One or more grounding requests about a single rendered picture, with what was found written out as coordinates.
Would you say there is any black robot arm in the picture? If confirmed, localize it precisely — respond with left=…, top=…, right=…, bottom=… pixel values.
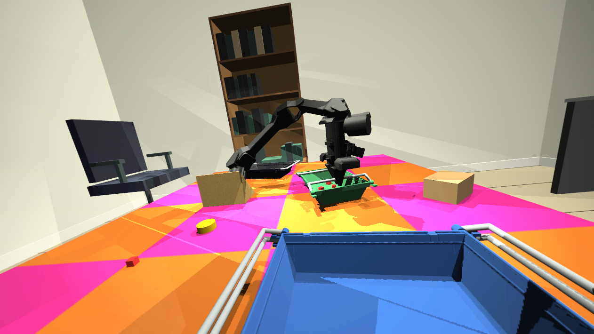
left=226, top=97, right=371, bottom=180

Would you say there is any yellow short cylinder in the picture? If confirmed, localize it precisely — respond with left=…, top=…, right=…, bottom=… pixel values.
left=196, top=219, right=217, bottom=234

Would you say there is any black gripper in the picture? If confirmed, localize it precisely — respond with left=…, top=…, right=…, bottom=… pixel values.
left=320, top=137, right=361, bottom=186

